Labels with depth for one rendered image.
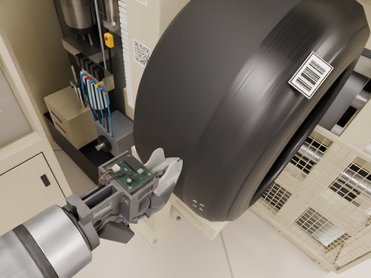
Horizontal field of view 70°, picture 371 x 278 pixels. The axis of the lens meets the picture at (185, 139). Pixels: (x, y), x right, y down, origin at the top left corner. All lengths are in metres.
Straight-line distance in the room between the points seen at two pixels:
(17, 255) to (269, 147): 0.36
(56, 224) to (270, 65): 0.36
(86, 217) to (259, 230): 1.62
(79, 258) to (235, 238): 1.52
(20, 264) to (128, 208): 0.13
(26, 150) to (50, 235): 0.73
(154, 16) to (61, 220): 0.52
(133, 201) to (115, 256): 1.38
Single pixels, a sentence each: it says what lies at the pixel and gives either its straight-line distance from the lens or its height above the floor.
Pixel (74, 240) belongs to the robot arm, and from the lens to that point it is 0.35.
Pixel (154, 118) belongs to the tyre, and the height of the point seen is 1.29.
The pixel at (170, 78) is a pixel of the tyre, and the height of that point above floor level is 1.36.
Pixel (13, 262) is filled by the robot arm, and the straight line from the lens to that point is 0.35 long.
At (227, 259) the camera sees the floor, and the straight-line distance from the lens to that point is 1.77.
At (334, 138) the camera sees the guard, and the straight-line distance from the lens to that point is 1.07.
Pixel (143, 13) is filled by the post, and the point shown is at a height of 1.34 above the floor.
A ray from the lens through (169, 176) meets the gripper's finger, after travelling 0.44.
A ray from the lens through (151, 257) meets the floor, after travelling 1.72.
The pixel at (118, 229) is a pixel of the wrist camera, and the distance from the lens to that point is 0.44.
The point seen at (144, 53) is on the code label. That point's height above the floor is 1.23.
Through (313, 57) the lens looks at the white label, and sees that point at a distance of 0.45.
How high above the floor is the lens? 1.65
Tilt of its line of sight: 49 degrees down
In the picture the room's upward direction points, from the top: 8 degrees clockwise
